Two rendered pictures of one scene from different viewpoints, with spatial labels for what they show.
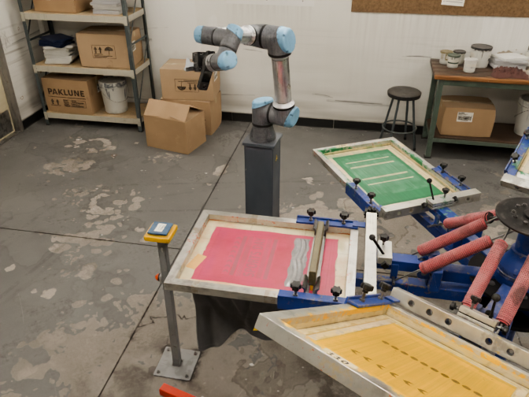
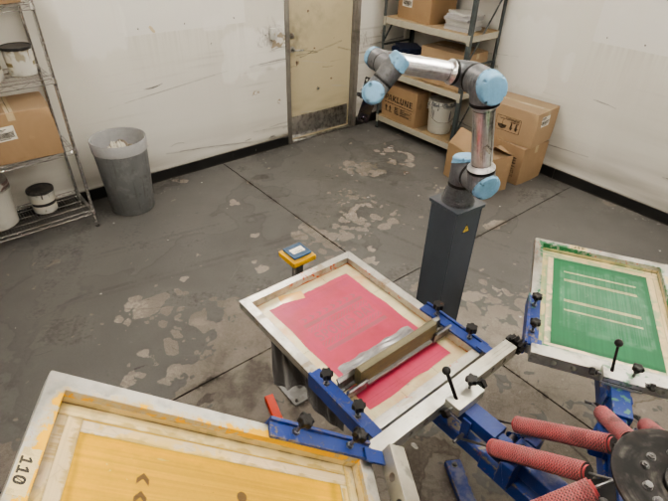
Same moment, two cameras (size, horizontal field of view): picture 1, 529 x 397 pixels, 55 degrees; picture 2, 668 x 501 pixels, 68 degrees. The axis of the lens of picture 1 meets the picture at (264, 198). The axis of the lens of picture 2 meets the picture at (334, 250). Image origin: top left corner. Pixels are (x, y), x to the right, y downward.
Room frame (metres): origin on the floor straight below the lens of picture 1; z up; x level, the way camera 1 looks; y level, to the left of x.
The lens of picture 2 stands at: (0.72, -0.82, 2.33)
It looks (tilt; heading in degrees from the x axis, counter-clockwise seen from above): 35 degrees down; 39
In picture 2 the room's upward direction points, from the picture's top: 2 degrees clockwise
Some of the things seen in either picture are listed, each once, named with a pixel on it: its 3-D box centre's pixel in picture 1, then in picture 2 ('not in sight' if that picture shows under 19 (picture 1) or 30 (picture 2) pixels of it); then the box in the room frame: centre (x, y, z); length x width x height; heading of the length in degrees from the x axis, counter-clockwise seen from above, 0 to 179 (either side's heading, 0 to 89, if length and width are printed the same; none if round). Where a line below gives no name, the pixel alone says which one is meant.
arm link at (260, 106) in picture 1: (263, 109); (464, 168); (2.64, 0.00, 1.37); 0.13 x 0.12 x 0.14; 59
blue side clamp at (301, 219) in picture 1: (327, 226); (451, 330); (2.09, -0.31, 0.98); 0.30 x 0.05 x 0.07; 79
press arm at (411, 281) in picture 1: (363, 280); (438, 416); (1.78, -0.45, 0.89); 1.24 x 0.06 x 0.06; 79
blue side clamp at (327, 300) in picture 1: (315, 302); (341, 404); (1.55, -0.20, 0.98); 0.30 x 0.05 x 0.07; 79
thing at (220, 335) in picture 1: (248, 323); (305, 384); (1.67, 0.07, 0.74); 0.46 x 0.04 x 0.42; 79
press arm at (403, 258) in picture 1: (396, 261); (475, 417); (1.76, -0.57, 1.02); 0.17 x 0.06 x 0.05; 79
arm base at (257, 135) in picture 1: (262, 129); (459, 191); (2.64, 0.01, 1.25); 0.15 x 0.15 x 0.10
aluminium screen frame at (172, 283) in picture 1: (268, 254); (357, 327); (1.86, -0.02, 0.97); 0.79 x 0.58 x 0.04; 79
